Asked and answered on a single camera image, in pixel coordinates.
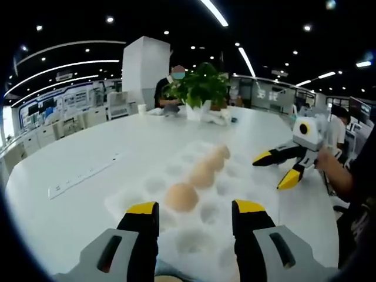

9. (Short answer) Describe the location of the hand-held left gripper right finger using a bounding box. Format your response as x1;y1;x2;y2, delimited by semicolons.
231;199;341;282

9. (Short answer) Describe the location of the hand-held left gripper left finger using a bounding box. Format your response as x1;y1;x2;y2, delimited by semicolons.
52;201;160;282

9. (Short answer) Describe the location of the white foam egg holder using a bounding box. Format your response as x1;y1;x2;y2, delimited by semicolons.
104;140;283;282

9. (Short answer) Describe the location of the person's right hand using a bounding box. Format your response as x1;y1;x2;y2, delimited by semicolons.
315;146;338;177

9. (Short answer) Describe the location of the white plastic bag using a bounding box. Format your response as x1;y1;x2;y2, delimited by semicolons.
202;110;233;126

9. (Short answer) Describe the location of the white table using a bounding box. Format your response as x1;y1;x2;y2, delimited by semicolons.
5;105;338;282

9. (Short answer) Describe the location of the green potted plant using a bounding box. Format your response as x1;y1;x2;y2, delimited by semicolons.
163;62;231;121

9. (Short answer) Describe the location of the white mesh office chair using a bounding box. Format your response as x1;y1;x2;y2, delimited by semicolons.
106;90;130;120

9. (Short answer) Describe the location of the row of white cabinets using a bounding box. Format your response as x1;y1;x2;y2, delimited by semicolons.
0;113;108;165

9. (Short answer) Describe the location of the curved white ceiling light strip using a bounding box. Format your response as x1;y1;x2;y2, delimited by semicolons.
199;0;229;27

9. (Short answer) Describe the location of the right hand-held gripper cable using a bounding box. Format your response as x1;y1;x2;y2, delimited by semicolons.
321;170;335;197

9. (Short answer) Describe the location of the blue framed display wall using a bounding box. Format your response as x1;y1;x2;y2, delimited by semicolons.
17;80;123;127

